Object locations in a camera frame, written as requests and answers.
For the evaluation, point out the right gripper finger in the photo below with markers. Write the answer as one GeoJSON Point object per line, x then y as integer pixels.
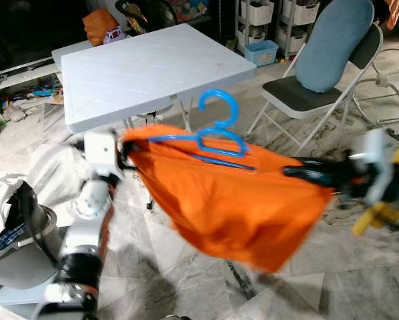
{"type": "Point", "coordinates": [326, 164]}
{"type": "Point", "coordinates": [316, 178]}

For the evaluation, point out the orange shirt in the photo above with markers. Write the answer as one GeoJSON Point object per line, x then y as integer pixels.
{"type": "Point", "coordinates": [233, 206]}

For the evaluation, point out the blue plastic clothes hanger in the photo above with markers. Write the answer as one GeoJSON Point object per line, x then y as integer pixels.
{"type": "Point", "coordinates": [234, 110]}

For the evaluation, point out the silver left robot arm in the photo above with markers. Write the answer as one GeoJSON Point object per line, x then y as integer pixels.
{"type": "Point", "coordinates": [86, 200]}

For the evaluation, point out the yellow polo shirt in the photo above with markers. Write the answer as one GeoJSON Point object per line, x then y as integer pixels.
{"type": "Point", "coordinates": [379, 216]}

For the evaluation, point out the black garment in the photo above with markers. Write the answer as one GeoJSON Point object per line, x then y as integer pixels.
{"type": "Point", "coordinates": [25, 203]}

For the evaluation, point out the blue oval cushion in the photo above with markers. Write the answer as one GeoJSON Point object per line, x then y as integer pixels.
{"type": "Point", "coordinates": [333, 46]}

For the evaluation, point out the pale blue small table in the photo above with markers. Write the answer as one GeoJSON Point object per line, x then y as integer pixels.
{"type": "Point", "coordinates": [69, 50]}

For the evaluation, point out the white purple toy car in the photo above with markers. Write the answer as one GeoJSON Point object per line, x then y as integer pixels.
{"type": "Point", "coordinates": [115, 35]}

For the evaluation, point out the blue plastic bin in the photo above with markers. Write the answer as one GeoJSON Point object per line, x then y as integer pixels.
{"type": "Point", "coordinates": [261, 53]}

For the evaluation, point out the orange bag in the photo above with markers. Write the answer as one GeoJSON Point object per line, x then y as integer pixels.
{"type": "Point", "coordinates": [99, 25]}

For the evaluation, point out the white low TV bench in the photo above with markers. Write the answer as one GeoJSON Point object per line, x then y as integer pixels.
{"type": "Point", "coordinates": [19, 70]}

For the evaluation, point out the blue plaid garment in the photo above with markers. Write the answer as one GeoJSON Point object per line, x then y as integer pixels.
{"type": "Point", "coordinates": [6, 240]}

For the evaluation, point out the grey laundry bucket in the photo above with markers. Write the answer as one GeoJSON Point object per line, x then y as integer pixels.
{"type": "Point", "coordinates": [26, 263]}

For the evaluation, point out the white rolling shelf trolley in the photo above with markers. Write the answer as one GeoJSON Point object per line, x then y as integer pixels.
{"type": "Point", "coordinates": [256, 13]}
{"type": "Point", "coordinates": [299, 13]}

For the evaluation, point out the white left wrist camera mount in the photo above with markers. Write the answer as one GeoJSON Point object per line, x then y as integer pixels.
{"type": "Point", "coordinates": [101, 153]}

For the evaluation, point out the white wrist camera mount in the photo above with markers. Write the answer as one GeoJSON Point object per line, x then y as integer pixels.
{"type": "Point", "coordinates": [101, 153]}
{"type": "Point", "coordinates": [376, 163]}

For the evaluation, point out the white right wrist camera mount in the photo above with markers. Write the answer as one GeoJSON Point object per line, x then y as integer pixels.
{"type": "Point", "coordinates": [376, 163]}

